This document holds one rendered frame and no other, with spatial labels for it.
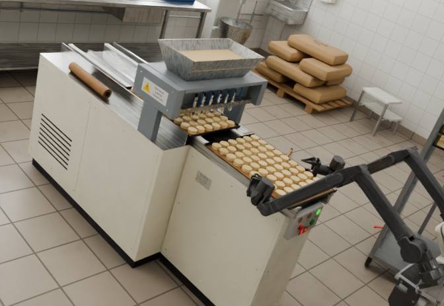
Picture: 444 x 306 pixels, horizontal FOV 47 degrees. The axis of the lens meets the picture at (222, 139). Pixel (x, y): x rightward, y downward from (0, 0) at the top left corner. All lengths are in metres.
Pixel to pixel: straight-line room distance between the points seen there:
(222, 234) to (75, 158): 1.13
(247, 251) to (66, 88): 1.51
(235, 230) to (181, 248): 0.47
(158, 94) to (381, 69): 4.63
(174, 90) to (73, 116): 0.95
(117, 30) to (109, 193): 3.33
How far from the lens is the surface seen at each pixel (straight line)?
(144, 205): 2.88
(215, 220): 2.77
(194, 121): 2.87
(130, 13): 5.38
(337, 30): 7.23
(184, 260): 3.05
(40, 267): 3.10
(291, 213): 2.45
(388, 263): 3.83
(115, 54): 3.72
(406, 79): 6.76
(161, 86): 2.61
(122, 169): 2.97
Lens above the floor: 2.10
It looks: 25 degrees down
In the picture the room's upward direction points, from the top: 17 degrees clockwise
